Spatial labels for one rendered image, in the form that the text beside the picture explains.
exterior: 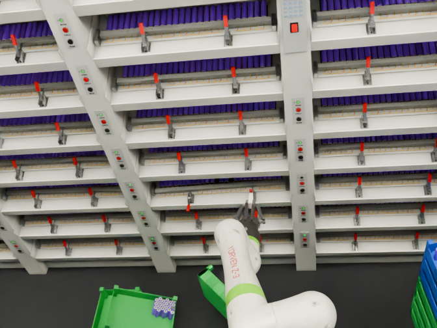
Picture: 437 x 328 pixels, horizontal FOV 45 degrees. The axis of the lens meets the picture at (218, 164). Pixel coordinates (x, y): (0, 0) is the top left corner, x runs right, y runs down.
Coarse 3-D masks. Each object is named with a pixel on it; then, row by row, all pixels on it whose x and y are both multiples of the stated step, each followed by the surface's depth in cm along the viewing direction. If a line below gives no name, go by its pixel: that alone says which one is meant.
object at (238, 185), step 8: (208, 184) 224; (216, 184) 223; (224, 184) 222; (232, 184) 222; (240, 184) 221; (248, 184) 221; (256, 184) 220; (264, 184) 220; (272, 184) 220; (280, 184) 220; (160, 192) 226; (168, 192) 226; (176, 192) 226; (224, 192) 222
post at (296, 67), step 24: (288, 72) 168; (288, 96) 176; (288, 120) 184; (312, 120) 183; (288, 144) 192; (312, 144) 191; (312, 168) 201; (312, 192) 211; (312, 216) 223; (312, 240) 236; (312, 264) 250
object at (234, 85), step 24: (120, 72) 190; (144, 72) 188; (168, 72) 184; (192, 72) 182; (216, 72) 180; (240, 72) 178; (264, 72) 177; (120, 96) 185; (144, 96) 183; (168, 96) 182; (192, 96) 180; (216, 96) 178; (240, 96) 177; (264, 96) 177
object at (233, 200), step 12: (252, 180) 224; (288, 180) 219; (192, 192) 226; (264, 192) 220; (276, 192) 220; (288, 192) 219; (156, 204) 226; (168, 204) 225; (180, 204) 224; (192, 204) 223; (204, 204) 222; (216, 204) 222; (228, 204) 221; (240, 204) 221; (264, 204) 220; (276, 204) 220; (288, 204) 219
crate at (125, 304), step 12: (120, 288) 245; (120, 300) 247; (132, 300) 248; (144, 300) 250; (108, 312) 236; (120, 312) 243; (132, 312) 244; (144, 312) 246; (108, 324) 230; (120, 324) 240; (132, 324) 241; (144, 324) 242; (156, 324) 244; (168, 324) 245
